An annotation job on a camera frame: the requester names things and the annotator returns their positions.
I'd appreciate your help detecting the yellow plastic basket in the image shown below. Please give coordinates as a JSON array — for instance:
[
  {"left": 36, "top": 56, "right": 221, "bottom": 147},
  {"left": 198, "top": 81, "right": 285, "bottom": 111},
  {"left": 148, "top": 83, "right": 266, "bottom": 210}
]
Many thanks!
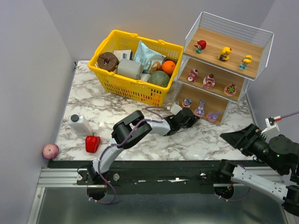
[{"left": 88, "top": 30, "right": 183, "bottom": 106}]

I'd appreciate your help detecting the yellow hair blue figure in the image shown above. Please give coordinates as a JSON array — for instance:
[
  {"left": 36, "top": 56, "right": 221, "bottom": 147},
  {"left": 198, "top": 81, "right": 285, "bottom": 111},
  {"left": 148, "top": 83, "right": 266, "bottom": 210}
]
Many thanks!
[{"left": 239, "top": 55, "right": 252, "bottom": 70}]

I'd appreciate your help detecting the white blue box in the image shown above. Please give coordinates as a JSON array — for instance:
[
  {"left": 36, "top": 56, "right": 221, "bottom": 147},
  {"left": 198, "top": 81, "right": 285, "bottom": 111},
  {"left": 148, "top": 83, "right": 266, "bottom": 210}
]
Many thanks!
[{"left": 113, "top": 49, "right": 133, "bottom": 61}]

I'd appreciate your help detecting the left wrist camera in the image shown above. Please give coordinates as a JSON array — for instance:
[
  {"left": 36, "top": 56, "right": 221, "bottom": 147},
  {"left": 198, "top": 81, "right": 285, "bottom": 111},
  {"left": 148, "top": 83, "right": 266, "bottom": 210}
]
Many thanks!
[{"left": 166, "top": 103, "right": 182, "bottom": 115}]

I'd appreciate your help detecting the green melon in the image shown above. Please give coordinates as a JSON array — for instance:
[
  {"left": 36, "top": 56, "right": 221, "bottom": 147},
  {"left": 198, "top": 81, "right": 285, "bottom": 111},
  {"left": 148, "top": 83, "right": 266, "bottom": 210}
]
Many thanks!
[{"left": 148, "top": 70, "right": 170, "bottom": 87}]

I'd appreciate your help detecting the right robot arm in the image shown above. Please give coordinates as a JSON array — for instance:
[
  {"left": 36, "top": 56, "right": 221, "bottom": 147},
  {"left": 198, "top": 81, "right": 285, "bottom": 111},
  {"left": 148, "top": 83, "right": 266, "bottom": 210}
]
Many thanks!
[{"left": 217, "top": 124, "right": 299, "bottom": 216}]

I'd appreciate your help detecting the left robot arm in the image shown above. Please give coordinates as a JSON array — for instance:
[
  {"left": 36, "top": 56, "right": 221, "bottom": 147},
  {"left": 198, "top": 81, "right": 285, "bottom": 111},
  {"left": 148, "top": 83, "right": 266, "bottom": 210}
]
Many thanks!
[{"left": 87, "top": 107, "right": 200, "bottom": 184}]

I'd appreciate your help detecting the white wire wooden shelf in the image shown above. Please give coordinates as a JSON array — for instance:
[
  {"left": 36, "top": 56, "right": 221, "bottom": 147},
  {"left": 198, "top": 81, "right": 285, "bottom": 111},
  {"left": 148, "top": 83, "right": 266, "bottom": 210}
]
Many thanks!
[{"left": 173, "top": 12, "right": 274, "bottom": 125}]

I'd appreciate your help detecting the pink bear with santa hat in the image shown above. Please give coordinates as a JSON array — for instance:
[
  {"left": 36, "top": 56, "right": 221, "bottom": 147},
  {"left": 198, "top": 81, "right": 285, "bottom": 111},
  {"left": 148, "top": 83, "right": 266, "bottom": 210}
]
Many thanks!
[{"left": 187, "top": 69, "right": 198, "bottom": 82}]

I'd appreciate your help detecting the chocolate donut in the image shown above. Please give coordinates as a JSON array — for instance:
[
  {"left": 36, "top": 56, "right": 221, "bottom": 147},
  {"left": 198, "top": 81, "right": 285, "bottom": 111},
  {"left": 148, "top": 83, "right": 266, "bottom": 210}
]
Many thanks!
[{"left": 97, "top": 52, "right": 119, "bottom": 72}]

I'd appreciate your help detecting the yellow hair girl figure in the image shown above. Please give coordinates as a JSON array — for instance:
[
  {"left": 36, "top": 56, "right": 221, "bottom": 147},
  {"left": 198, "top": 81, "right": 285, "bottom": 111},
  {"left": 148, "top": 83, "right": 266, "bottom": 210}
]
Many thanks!
[{"left": 218, "top": 47, "right": 232, "bottom": 62}]

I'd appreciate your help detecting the light blue chips bag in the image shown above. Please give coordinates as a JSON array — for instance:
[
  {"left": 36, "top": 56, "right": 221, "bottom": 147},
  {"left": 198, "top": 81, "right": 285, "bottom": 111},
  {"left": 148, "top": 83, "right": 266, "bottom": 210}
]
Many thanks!
[{"left": 133, "top": 41, "right": 166, "bottom": 71}]

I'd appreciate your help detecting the white cup in basket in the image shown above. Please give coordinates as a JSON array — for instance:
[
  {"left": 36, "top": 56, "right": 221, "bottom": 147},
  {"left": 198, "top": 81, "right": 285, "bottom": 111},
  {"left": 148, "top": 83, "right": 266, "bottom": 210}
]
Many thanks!
[{"left": 138, "top": 73, "right": 151, "bottom": 82}]

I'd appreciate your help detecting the grey paper roll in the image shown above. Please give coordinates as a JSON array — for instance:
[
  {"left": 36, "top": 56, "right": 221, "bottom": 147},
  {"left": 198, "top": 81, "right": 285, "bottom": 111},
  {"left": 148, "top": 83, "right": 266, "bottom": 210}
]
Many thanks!
[{"left": 117, "top": 59, "right": 143, "bottom": 80}]

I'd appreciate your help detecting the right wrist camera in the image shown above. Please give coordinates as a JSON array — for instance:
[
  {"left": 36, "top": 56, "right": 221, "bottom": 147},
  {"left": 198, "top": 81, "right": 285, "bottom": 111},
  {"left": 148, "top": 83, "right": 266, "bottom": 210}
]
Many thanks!
[{"left": 261, "top": 116, "right": 281, "bottom": 140}]

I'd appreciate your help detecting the orange fruit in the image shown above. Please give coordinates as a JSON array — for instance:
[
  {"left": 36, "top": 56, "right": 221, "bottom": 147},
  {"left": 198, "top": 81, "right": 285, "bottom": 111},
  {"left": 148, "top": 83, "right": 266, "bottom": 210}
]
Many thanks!
[{"left": 162, "top": 60, "right": 176, "bottom": 75}]

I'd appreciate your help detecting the red cherry toy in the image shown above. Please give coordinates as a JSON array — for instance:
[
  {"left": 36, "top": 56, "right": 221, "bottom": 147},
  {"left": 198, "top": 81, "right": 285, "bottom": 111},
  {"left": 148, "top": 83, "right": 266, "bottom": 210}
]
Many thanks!
[{"left": 194, "top": 40, "right": 206, "bottom": 54}]

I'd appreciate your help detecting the pink strawberry cake toy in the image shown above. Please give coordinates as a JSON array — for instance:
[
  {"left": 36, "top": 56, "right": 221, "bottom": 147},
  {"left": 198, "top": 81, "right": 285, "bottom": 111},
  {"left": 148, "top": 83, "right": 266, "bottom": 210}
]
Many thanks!
[{"left": 224, "top": 83, "right": 237, "bottom": 97}]

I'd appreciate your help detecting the red bell pepper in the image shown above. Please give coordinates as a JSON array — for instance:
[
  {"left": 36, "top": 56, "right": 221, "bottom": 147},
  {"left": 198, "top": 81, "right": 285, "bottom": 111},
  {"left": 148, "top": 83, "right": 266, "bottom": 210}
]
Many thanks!
[{"left": 85, "top": 135, "right": 101, "bottom": 154}]

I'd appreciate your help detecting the pink bear with strawberry cake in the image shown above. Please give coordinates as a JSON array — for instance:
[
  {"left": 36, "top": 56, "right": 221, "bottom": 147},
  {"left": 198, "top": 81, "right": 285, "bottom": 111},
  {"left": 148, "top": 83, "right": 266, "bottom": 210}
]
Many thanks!
[{"left": 203, "top": 74, "right": 215, "bottom": 90}]

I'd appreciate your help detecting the white plastic bottle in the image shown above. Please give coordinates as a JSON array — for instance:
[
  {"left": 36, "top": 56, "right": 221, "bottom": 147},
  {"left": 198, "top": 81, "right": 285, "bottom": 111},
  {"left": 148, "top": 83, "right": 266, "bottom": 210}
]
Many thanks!
[{"left": 68, "top": 114, "right": 93, "bottom": 137}]

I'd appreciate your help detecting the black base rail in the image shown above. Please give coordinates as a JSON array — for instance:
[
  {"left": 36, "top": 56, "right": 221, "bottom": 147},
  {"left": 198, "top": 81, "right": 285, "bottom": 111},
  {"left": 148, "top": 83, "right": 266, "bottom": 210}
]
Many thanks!
[{"left": 48, "top": 161, "right": 228, "bottom": 195}]

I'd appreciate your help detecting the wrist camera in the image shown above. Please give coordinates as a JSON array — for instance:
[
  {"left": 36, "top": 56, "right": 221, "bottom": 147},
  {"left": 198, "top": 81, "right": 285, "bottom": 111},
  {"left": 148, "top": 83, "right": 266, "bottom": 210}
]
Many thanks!
[
  {"left": 166, "top": 103, "right": 182, "bottom": 115},
  {"left": 261, "top": 116, "right": 281, "bottom": 140}
]

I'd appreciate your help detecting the brown bread pastry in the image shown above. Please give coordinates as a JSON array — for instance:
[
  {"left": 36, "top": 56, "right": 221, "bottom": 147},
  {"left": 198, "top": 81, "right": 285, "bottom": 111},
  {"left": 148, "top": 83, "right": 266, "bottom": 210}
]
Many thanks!
[{"left": 149, "top": 61, "right": 162, "bottom": 74}]

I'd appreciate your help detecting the purple bunny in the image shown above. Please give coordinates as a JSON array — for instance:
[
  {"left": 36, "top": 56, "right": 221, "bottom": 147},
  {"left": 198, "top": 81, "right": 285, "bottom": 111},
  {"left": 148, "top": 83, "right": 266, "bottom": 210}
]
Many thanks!
[
  {"left": 194, "top": 99, "right": 206, "bottom": 118},
  {"left": 206, "top": 112, "right": 222, "bottom": 123},
  {"left": 182, "top": 98, "right": 192, "bottom": 108}
]

